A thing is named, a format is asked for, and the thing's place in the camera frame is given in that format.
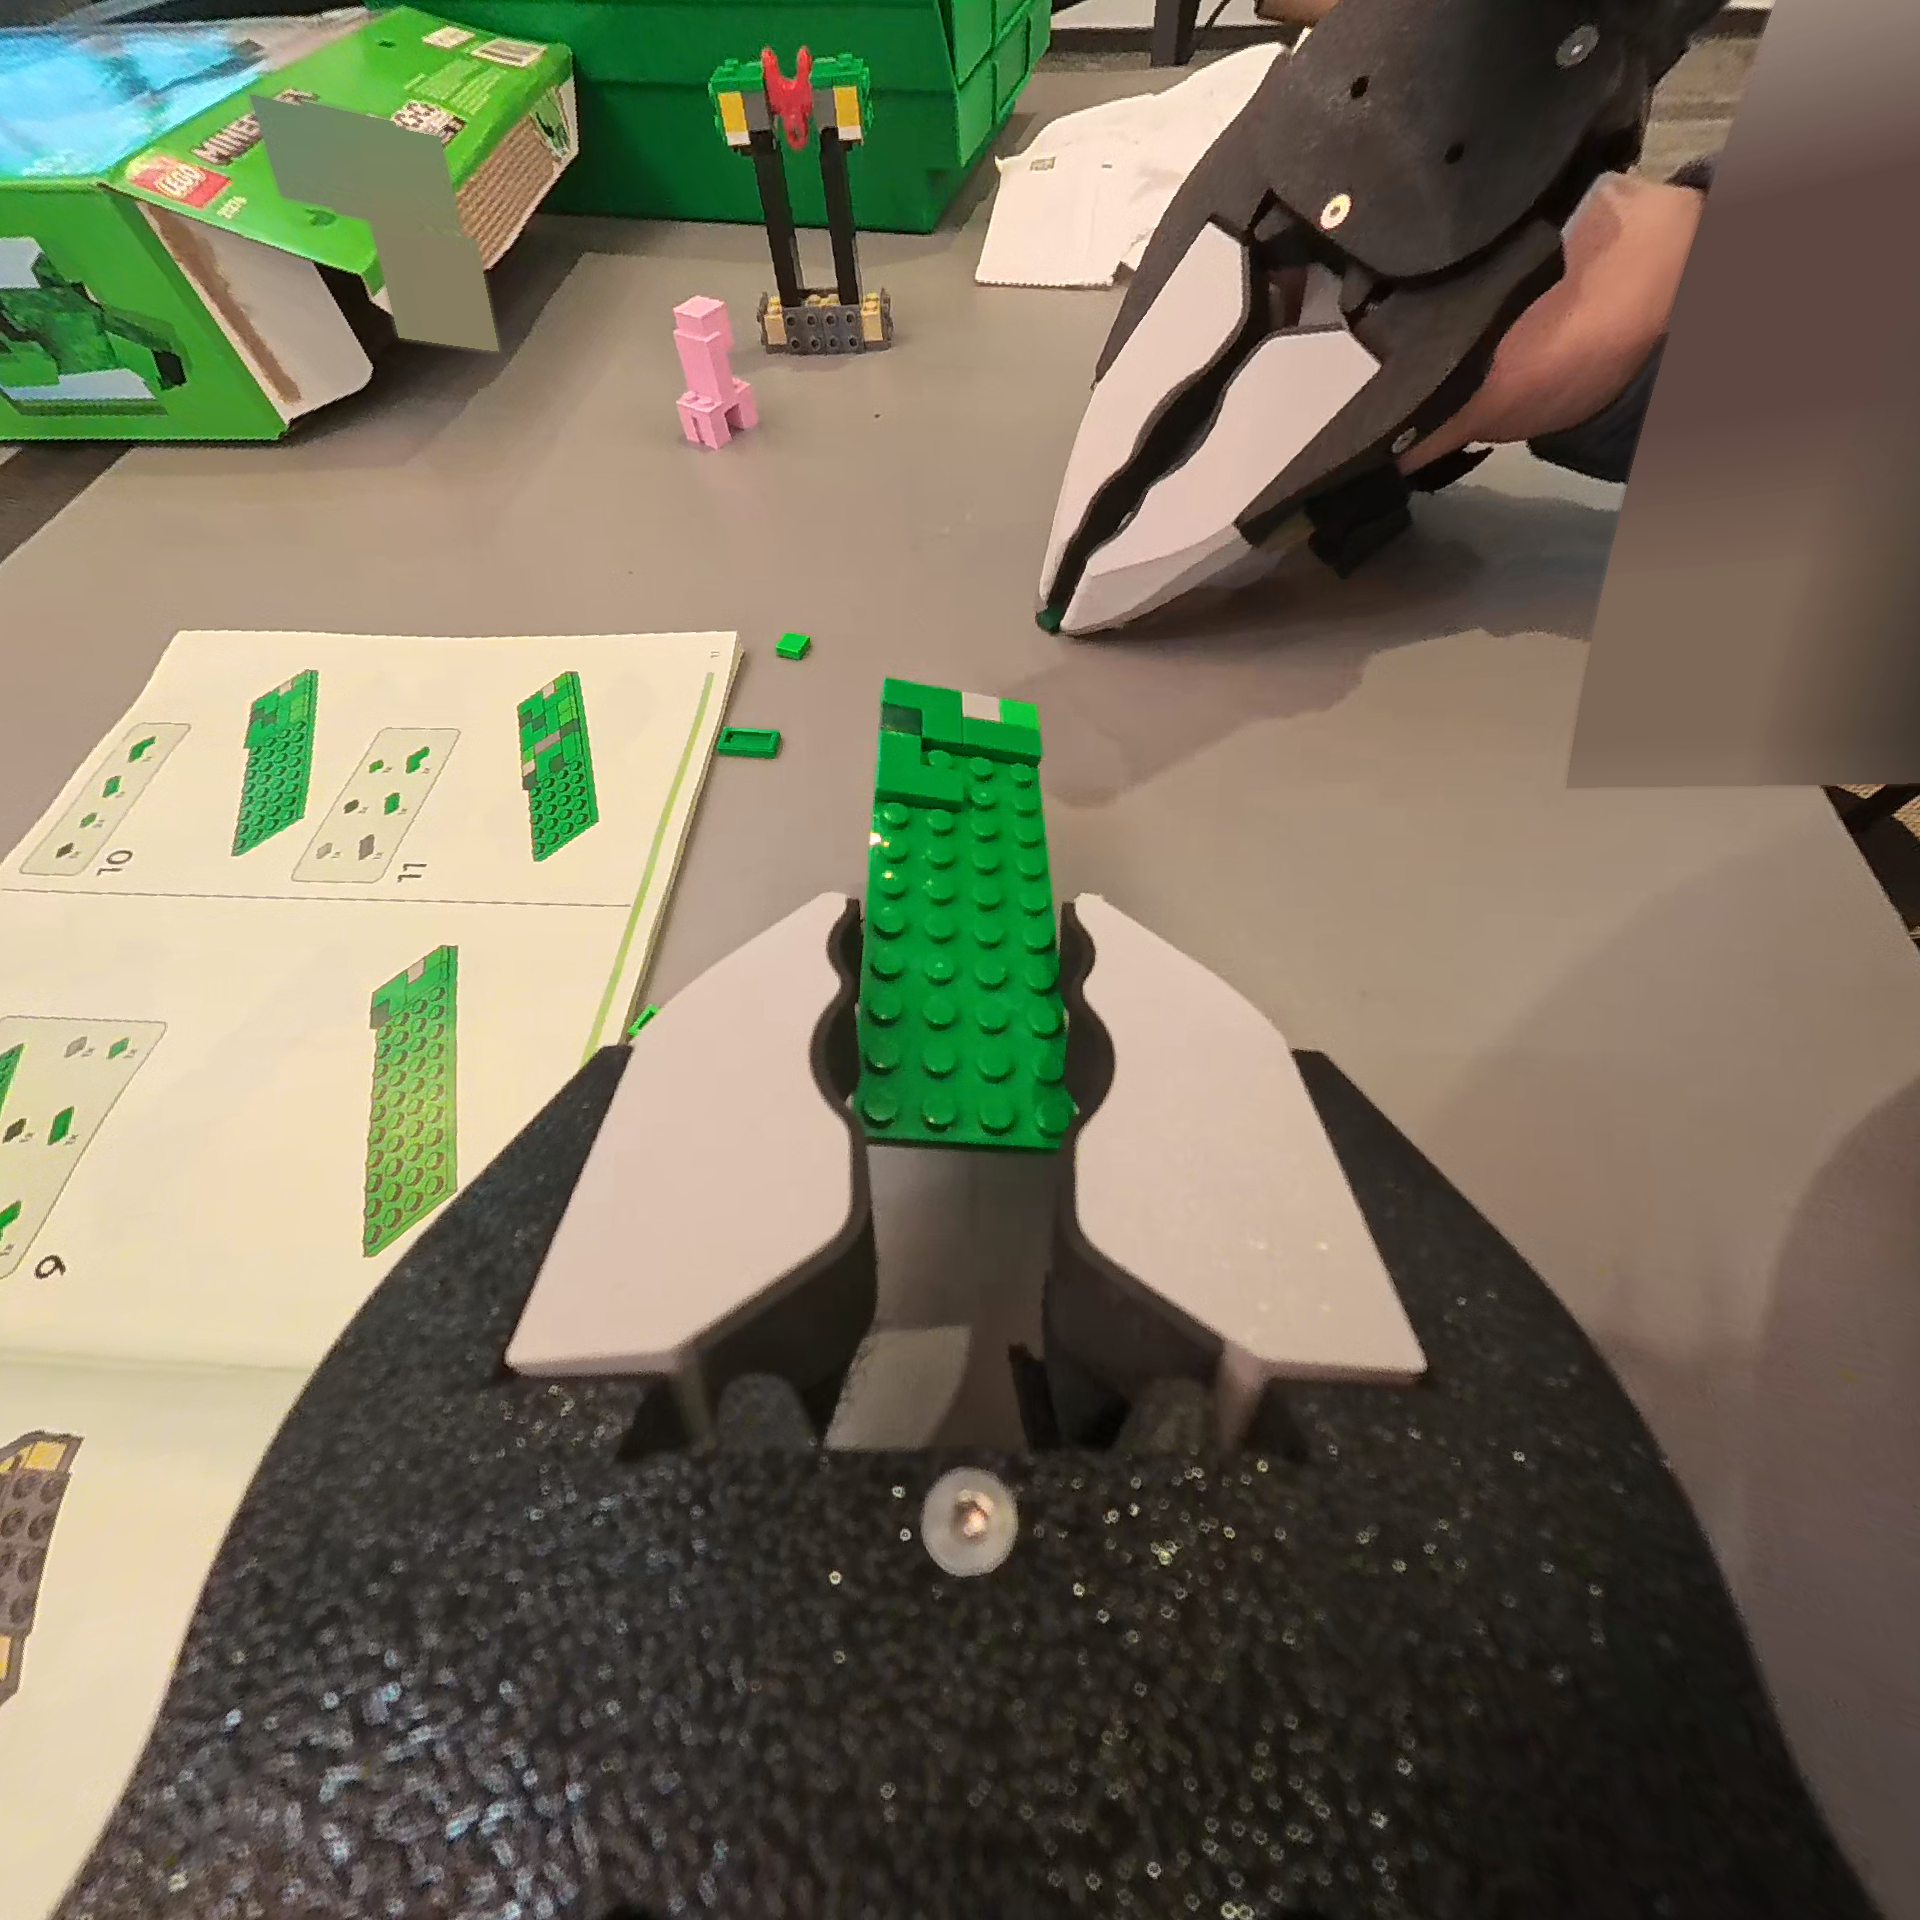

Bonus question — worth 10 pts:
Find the person's right hand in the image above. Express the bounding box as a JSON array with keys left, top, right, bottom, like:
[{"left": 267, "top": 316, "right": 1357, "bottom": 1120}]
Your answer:
[{"left": 1464, "top": 171, "right": 1715, "bottom": 457}]

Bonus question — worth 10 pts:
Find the black brick tower model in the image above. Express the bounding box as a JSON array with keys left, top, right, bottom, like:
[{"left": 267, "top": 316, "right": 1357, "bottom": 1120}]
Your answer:
[{"left": 708, "top": 44, "right": 896, "bottom": 359}]

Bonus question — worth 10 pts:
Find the green brick set box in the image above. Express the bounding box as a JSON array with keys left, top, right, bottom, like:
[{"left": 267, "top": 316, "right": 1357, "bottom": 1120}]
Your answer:
[{"left": 0, "top": 9, "right": 586, "bottom": 448}]

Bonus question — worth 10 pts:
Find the building instruction booklet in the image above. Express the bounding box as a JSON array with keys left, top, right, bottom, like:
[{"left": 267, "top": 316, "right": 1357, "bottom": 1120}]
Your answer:
[{"left": 0, "top": 622, "right": 749, "bottom": 1920}]

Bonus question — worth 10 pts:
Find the green studded brick plate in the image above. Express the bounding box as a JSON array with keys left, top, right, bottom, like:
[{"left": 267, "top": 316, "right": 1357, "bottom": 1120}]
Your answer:
[{"left": 853, "top": 678, "right": 1085, "bottom": 1157}]

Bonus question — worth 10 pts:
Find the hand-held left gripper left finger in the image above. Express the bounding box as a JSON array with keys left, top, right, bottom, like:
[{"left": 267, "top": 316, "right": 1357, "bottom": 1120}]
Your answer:
[{"left": 512, "top": 892, "right": 878, "bottom": 1388}]

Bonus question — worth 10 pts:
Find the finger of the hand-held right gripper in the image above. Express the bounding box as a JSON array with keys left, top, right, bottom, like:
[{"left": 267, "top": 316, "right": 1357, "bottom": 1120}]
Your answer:
[
  {"left": 1040, "top": 227, "right": 1258, "bottom": 600},
  {"left": 1052, "top": 310, "right": 1414, "bottom": 639}
]

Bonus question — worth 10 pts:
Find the small pink brick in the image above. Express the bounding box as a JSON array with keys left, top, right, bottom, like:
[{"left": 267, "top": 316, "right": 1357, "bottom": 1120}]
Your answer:
[{"left": 668, "top": 293, "right": 764, "bottom": 455}]

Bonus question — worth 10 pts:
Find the green plastic bin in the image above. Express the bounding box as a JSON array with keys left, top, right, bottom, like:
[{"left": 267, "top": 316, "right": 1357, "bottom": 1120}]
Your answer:
[{"left": 421, "top": 0, "right": 1056, "bottom": 240}]

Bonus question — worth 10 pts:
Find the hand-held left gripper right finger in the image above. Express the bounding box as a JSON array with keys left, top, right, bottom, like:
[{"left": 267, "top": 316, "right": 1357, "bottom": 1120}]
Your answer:
[{"left": 1053, "top": 895, "right": 1431, "bottom": 1388}]

